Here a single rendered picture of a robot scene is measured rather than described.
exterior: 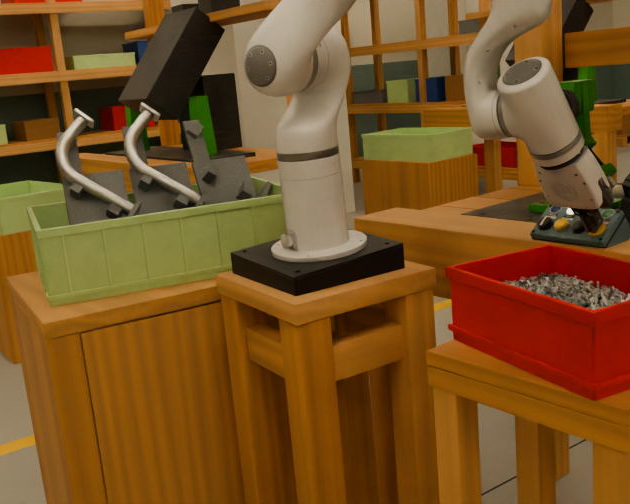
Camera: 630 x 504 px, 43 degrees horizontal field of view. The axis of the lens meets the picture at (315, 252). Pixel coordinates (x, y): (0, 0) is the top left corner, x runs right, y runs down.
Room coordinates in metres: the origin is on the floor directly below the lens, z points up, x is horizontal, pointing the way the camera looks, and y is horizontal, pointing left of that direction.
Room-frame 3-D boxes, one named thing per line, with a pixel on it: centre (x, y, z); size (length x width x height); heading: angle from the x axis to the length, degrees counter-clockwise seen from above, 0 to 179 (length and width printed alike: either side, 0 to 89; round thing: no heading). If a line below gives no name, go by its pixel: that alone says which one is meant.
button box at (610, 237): (1.39, -0.48, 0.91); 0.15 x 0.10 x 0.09; 38
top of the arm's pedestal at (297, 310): (1.53, -0.01, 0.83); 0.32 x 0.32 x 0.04; 31
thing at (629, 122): (10.28, -4.08, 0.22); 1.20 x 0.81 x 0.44; 127
